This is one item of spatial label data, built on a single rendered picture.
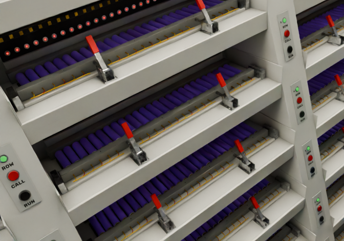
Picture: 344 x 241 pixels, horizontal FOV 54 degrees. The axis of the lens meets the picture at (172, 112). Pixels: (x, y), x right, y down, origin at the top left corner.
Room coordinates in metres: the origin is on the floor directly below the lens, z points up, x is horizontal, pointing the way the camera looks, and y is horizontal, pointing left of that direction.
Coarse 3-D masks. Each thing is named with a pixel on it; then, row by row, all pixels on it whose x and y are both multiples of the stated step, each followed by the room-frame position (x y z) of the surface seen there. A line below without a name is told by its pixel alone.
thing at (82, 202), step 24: (192, 72) 0.91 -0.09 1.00; (264, 72) 0.84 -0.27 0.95; (144, 96) 0.84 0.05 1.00; (240, 96) 0.79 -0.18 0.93; (264, 96) 0.78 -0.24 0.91; (96, 120) 0.78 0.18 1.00; (192, 120) 0.74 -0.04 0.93; (216, 120) 0.72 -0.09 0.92; (240, 120) 0.75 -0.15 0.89; (48, 144) 0.72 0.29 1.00; (168, 144) 0.68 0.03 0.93; (192, 144) 0.69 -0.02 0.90; (48, 168) 0.68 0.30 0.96; (120, 168) 0.64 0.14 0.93; (144, 168) 0.63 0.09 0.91; (72, 192) 0.60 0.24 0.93; (96, 192) 0.58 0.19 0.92; (120, 192) 0.61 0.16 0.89; (72, 216) 0.56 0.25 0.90
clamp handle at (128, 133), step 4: (124, 124) 0.66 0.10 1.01; (124, 128) 0.66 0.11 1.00; (128, 128) 0.66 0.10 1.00; (124, 132) 0.66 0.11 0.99; (128, 132) 0.66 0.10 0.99; (128, 136) 0.65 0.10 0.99; (132, 136) 0.65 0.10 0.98; (132, 140) 0.65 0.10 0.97; (132, 144) 0.65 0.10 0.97; (136, 144) 0.65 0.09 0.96; (136, 148) 0.65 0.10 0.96; (136, 152) 0.64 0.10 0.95
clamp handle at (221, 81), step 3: (216, 75) 0.78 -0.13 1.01; (219, 75) 0.78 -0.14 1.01; (219, 78) 0.77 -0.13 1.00; (222, 78) 0.77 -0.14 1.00; (219, 81) 0.77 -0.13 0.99; (222, 81) 0.77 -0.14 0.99; (222, 84) 0.77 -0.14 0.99; (225, 84) 0.77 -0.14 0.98; (222, 87) 0.77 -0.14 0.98; (225, 87) 0.77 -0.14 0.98; (225, 90) 0.76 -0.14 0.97; (225, 93) 0.76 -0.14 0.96; (228, 93) 0.76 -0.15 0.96; (228, 96) 0.76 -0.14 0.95; (228, 99) 0.76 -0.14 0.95
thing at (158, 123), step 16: (240, 80) 0.84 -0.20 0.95; (208, 96) 0.79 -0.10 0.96; (176, 112) 0.75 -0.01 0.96; (144, 128) 0.71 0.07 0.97; (160, 128) 0.73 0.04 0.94; (112, 144) 0.68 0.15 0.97; (80, 160) 0.65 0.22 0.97; (96, 160) 0.66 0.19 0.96; (112, 160) 0.66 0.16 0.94; (64, 176) 0.62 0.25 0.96
